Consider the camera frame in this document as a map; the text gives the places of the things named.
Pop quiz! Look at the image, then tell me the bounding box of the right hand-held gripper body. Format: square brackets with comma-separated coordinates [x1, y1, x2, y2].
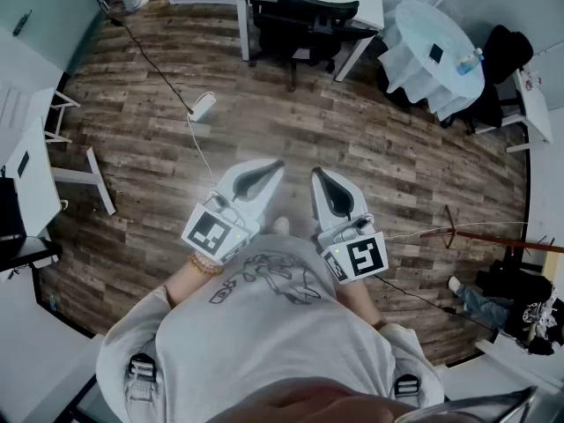
[316, 212, 389, 286]

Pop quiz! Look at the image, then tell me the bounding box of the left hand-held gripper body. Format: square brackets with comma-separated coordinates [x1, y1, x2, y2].
[181, 185, 262, 265]

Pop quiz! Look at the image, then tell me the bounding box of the black office chair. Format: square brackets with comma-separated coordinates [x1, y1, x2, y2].
[253, 0, 378, 93]

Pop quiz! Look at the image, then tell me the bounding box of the person's right forearm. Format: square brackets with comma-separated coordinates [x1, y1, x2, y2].
[337, 275, 390, 330]

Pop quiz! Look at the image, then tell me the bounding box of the person's left forearm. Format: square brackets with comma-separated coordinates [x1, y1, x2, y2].
[165, 253, 224, 308]

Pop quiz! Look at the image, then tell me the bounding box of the black chair with black jacket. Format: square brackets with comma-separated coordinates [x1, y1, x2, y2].
[440, 24, 535, 136]

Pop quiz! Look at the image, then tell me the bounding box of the white power strip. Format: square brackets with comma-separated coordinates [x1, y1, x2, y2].
[190, 92, 218, 122]

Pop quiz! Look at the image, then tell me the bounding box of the person's grey printed t-shirt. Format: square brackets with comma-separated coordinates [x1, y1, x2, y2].
[95, 234, 446, 423]

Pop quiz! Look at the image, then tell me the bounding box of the brown wooden coat rack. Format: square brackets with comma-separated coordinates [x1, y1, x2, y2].
[419, 204, 564, 255]

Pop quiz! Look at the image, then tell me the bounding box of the person's face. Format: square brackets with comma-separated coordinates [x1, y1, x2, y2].
[215, 376, 406, 423]

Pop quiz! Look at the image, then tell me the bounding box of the clear water bottle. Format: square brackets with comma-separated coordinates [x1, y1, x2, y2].
[456, 48, 485, 77]

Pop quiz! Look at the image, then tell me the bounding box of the round table with white cloth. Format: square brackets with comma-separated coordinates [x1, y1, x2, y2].
[377, 0, 486, 121]

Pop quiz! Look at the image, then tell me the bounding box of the grey headset rim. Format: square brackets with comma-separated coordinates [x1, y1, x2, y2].
[396, 385, 539, 423]

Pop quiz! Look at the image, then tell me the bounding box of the black white patterned bag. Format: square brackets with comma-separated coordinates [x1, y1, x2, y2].
[522, 297, 564, 344]

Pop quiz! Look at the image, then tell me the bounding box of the cardboard box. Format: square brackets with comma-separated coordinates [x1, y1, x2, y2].
[541, 249, 564, 282]

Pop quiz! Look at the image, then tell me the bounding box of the narrow white desk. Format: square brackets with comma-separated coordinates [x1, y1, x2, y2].
[475, 68, 554, 154]

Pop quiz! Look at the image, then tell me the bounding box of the beaded bracelet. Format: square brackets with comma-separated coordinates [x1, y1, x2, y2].
[188, 253, 225, 277]

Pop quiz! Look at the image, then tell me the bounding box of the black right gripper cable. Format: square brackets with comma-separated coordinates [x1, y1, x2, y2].
[373, 274, 495, 330]

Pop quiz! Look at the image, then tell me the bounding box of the thin white string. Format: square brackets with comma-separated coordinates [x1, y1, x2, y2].
[378, 220, 530, 241]

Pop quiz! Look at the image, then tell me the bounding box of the black strap buckle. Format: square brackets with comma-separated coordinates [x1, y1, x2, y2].
[129, 352, 157, 382]
[394, 375, 419, 399]

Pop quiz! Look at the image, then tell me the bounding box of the long black floor cable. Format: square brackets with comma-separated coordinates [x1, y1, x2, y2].
[108, 17, 195, 115]

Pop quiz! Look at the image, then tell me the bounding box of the white desk frame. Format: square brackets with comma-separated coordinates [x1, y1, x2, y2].
[0, 116, 117, 246]

